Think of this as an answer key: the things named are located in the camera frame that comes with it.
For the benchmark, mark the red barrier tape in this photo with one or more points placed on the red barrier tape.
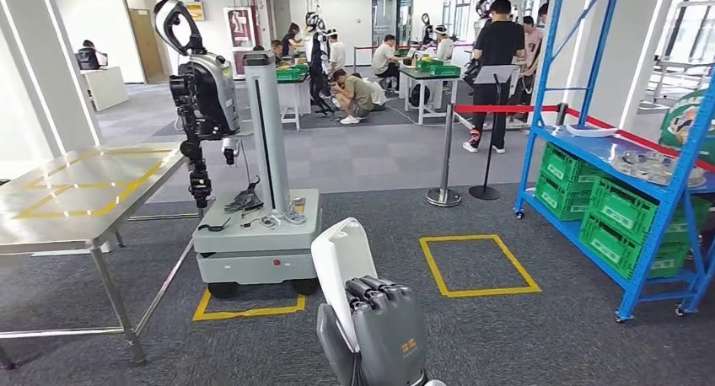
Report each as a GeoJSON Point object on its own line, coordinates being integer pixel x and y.
{"type": "Point", "coordinates": [503, 109]}
{"type": "Point", "coordinates": [642, 139]}

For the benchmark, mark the black barrier post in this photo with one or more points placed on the black barrier post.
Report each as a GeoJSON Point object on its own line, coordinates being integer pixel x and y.
{"type": "Point", "coordinates": [561, 115]}

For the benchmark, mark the black white humanoid robot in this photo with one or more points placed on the black white humanoid robot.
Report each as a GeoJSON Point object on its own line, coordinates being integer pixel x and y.
{"type": "Point", "coordinates": [481, 9]}
{"type": "Point", "coordinates": [318, 54]}
{"type": "Point", "coordinates": [427, 32]}

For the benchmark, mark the chrome stanchion post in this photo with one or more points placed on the chrome stanchion post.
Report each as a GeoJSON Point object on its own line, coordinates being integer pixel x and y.
{"type": "Point", "coordinates": [447, 149]}

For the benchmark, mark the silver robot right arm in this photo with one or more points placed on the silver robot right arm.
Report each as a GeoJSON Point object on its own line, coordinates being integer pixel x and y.
{"type": "Point", "coordinates": [433, 383]}

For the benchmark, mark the steel table yellow tape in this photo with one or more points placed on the steel table yellow tape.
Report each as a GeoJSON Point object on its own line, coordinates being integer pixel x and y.
{"type": "Point", "coordinates": [84, 227]}

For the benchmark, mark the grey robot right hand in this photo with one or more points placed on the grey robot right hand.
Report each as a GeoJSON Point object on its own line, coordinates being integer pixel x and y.
{"type": "Point", "coordinates": [391, 339]}

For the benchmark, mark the grey moulded car part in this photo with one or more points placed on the grey moulded car part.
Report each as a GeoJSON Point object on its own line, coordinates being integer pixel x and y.
{"type": "Point", "coordinates": [656, 168]}

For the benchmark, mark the blue metal shelf rack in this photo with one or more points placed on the blue metal shelf rack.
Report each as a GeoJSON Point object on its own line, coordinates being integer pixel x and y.
{"type": "Point", "coordinates": [583, 148]}

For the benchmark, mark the black music stand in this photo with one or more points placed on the black music stand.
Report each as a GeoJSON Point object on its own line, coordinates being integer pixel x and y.
{"type": "Point", "coordinates": [496, 75]}

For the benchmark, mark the brown door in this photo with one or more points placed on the brown door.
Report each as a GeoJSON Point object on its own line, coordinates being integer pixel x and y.
{"type": "Point", "coordinates": [146, 43]}

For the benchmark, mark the red white poster stand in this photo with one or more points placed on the red white poster stand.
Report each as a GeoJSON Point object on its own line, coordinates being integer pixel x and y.
{"type": "Point", "coordinates": [239, 29]}

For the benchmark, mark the white table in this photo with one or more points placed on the white table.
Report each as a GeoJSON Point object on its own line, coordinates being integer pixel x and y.
{"type": "Point", "coordinates": [293, 93]}
{"type": "Point", "coordinates": [424, 79]}

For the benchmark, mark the yellow wall sign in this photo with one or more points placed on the yellow wall sign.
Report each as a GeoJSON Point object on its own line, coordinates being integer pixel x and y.
{"type": "Point", "coordinates": [194, 11]}

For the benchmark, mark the black backpack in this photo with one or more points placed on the black backpack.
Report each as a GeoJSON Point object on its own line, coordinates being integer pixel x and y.
{"type": "Point", "coordinates": [419, 96]}

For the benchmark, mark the white desk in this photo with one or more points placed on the white desk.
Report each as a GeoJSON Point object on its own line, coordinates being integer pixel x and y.
{"type": "Point", "coordinates": [106, 87]}

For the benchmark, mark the grey wheeled mobile robot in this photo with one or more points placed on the grey wheeled mobile robot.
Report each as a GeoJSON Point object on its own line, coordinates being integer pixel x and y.
{"type": "Point", "coordinates": [251, 249]}

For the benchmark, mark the white plastic shell part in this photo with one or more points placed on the white plastic shell part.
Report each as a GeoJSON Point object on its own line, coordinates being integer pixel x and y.
{"type": "Point", "coordinates": [341, 260]}
{"type": "Point", "coordinates": [591, 131]}

